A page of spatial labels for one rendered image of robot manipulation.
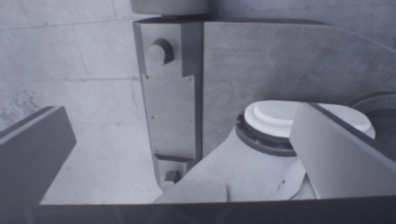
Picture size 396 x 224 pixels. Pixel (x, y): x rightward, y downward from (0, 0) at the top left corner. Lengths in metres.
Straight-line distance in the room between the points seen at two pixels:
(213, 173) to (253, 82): 0.25
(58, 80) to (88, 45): 0.21
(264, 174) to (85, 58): 0.68
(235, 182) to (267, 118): 0.12
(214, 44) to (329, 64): 0.24
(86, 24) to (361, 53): 0.73
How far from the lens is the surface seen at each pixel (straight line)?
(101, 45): 0.76
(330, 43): 0.49
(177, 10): 0.44
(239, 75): 0.47
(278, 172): 0.32
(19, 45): 0.98
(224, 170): 0.31
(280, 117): 0.36
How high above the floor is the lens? 0.61
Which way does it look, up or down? 59 degrees down
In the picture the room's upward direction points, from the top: 160 degrees counter-clockwise
